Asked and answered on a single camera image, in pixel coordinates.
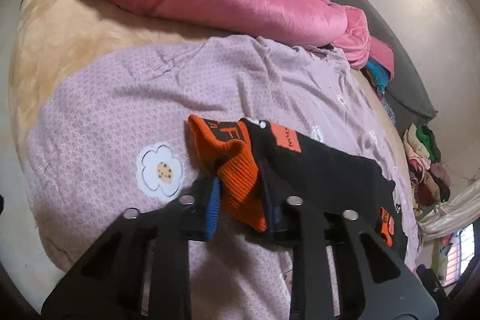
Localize pile of folded clothes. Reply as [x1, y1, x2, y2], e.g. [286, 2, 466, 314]
[403, 124, 452, 220]

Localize window with bars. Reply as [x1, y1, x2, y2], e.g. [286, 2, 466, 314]
[442, 223, 475, 287]

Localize pink strawberry bed sheet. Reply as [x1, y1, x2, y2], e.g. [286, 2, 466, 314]
[20, 34, 423, 320]

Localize cream curtain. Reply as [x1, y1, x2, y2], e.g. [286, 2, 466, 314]
[418, 179, 480, 242]

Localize striped folded clothes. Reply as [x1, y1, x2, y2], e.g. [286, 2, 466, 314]
[361, 57, 391, 100]

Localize grey headboard cushion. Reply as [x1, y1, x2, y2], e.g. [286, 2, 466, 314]
[330, 0, 437, 135]

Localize black sweater orange cuffs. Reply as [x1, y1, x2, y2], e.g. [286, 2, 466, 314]
[188, 115, 408, 258]

